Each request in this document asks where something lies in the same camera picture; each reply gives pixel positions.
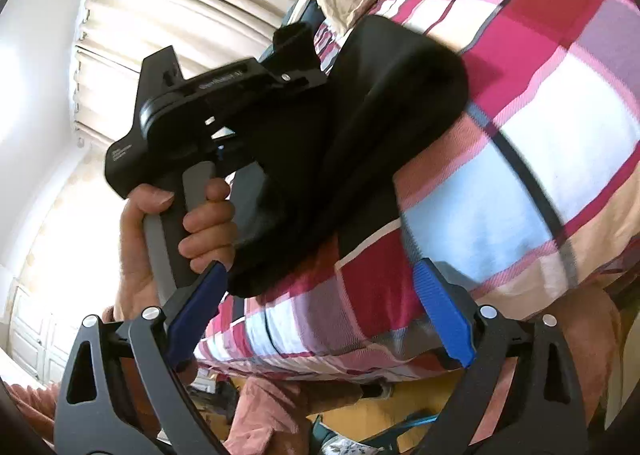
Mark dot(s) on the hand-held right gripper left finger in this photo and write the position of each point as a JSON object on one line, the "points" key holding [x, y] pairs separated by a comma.
{"points": [[192, 315]]}

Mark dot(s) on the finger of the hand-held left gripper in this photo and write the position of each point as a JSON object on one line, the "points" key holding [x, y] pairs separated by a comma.
{"points": [[295, 37], [297, 76]]}

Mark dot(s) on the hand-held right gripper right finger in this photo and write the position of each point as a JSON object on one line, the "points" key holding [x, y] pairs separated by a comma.
{"points": [[445, 315]]}

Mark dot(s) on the black pants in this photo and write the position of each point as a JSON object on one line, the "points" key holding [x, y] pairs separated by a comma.
{"points": [[380, 135]]}

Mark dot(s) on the person's left hand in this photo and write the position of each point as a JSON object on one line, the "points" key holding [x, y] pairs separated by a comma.
{"points": [[210, 230]]}

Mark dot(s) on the cream curtain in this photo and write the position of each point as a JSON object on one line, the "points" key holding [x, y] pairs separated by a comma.
{"points": [[175, 0]]}

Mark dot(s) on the person's pink clothing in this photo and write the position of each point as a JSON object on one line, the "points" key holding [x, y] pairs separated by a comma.
{"points": [[280, 410]]}

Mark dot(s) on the white cabinet door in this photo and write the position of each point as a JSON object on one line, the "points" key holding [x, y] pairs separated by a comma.
{"points": [[35, 335]]}

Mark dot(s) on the plaid bed blanket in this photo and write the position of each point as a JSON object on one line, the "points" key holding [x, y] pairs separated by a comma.
{"points": [[525, 110]]}

